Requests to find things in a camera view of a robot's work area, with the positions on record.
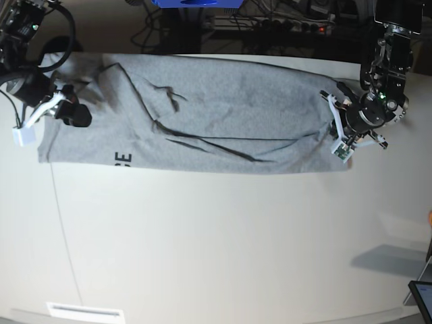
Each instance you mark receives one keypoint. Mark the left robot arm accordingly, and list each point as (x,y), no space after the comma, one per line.
(386,61)

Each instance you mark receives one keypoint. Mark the grey T-shirt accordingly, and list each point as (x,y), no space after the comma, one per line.
(194,114)

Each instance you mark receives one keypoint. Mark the power strip with red light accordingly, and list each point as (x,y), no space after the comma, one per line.
(302,27)

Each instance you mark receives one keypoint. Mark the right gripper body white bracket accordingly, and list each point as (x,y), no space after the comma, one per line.
(25,134)

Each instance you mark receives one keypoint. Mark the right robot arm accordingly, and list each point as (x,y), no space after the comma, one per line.
(30,82)

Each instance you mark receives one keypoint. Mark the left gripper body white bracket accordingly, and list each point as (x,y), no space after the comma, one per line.
(348,141)

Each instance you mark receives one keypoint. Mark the tablet with black frame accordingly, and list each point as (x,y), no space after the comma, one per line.
(421,291)

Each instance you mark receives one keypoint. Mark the white label strip on table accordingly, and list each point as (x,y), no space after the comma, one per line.
(85,313)

